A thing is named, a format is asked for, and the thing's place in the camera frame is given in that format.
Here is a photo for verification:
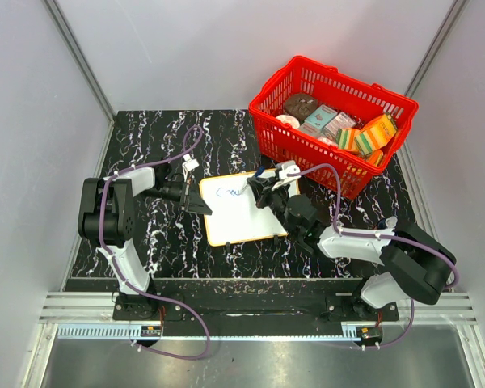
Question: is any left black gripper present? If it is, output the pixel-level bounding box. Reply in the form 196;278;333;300
145;178;213;216

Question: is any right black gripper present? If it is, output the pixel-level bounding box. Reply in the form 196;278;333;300
250;176;297;237

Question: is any blue capped whiteboard marker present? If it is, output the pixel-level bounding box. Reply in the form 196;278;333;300
241;166;265;196

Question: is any yellow framed whiteboard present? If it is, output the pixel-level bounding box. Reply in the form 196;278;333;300
199;169;299;247

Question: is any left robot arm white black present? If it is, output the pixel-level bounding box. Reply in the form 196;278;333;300
78;154;213;320

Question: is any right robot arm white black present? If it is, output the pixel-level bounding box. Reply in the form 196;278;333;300
247;177;458;320

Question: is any red plastic shopping basket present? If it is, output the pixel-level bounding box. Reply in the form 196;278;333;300
249;56;419;200

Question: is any brown chocolate muffin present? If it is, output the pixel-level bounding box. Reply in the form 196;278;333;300
283;93;318;120

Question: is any teal small carton box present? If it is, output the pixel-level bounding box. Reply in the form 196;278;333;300
305;104;338;129

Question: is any pink white carton box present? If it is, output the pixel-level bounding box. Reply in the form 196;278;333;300
322;112;356;138

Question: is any yellow green sponge pack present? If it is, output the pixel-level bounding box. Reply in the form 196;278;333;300
335;128;368;157

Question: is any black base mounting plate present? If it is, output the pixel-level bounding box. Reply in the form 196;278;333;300
104;276;401;324

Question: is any orange sponge pack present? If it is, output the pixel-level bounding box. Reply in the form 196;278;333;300
360;113;398;148

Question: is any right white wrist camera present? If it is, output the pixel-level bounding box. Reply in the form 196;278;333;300
272;160;301;191

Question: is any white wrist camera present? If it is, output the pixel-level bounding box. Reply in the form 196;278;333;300
272;160;301;191
182;154;199;173

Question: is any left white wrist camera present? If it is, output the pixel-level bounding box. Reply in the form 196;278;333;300
182;154;199;173

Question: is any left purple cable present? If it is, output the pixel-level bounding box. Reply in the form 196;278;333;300
96;124;211;361

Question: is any purple cable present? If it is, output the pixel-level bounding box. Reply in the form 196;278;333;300
96;124;211;361
290;163;461;351

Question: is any aluminium frame rail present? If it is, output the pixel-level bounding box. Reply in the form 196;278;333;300
39;293;477;341

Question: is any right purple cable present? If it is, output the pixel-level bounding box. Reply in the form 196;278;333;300
290;163;461;351

